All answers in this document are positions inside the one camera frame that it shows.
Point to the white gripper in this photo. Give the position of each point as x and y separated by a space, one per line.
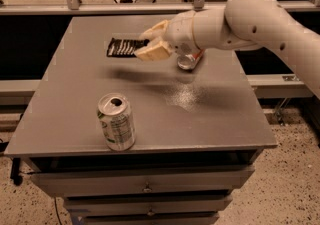
181 32

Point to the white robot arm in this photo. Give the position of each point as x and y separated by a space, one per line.
237 25

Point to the red soda can lying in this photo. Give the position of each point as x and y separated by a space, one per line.
190 61

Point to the green white soda can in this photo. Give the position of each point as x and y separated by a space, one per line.
116 118

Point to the grey drawer cabinet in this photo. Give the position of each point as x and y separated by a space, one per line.
208 117

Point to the top grey drawer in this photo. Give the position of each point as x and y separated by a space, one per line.
142 181

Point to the grey drawer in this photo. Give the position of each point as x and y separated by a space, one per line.
202 218
145 205
142 181

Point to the middle grey drawer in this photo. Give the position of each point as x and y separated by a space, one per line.
145 205

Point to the bottom grey drawer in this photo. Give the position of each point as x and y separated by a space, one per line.
202 218

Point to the black caster leg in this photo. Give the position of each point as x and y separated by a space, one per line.
15 172

